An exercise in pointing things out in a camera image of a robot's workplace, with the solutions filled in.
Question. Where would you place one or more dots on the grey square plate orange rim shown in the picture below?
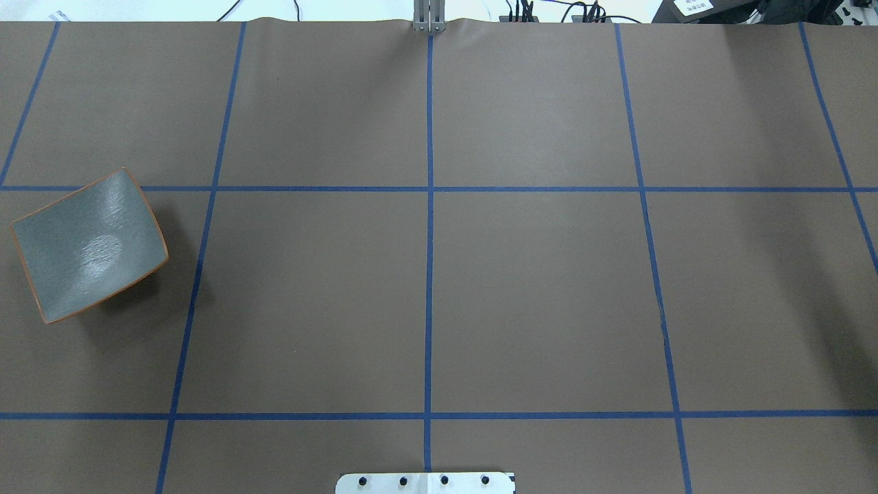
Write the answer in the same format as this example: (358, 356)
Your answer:
(89, 246)

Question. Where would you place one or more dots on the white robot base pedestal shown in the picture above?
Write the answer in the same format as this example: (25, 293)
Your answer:
(426, 482)

